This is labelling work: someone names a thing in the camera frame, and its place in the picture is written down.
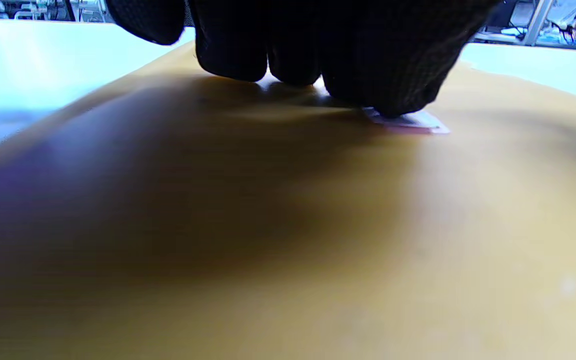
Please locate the person's left hand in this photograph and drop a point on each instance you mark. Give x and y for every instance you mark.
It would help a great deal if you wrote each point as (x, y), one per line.
(318, 40)

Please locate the pink sticky note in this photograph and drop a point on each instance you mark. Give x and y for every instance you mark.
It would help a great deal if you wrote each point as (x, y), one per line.
(413, 122)

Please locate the yellow L-shaped folder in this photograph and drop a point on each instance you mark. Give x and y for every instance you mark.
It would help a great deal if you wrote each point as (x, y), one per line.
(318, 250)

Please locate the aluminium frame post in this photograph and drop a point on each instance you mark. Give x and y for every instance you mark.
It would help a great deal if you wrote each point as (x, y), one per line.
(535, 22)

